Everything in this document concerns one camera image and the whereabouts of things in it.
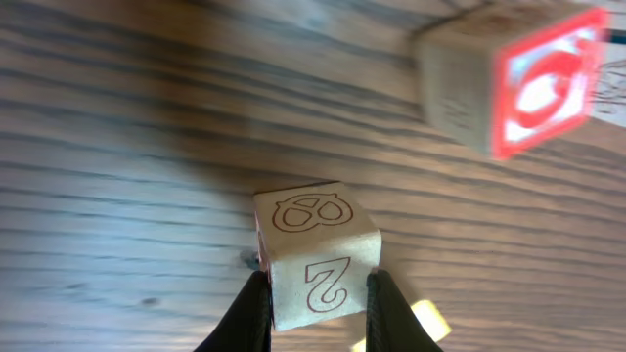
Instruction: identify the white block far right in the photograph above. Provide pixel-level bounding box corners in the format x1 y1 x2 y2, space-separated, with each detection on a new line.
592 43 626 127

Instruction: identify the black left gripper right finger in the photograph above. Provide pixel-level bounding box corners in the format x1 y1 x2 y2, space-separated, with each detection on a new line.
366 269 443 352

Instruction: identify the small black debris piece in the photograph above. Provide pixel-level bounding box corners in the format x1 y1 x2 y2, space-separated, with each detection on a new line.
240 250 260 271

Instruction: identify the red bordered block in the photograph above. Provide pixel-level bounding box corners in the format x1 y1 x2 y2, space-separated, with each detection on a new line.
416 1 609 160

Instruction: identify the white number two block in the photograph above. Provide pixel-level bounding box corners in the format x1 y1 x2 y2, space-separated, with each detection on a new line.
253 182 382 331

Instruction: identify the yellow letter C block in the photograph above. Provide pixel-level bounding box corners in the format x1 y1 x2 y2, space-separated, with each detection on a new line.
350 299 451 352

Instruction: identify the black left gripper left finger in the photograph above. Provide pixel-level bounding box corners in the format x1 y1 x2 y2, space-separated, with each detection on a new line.
194 271 272 352

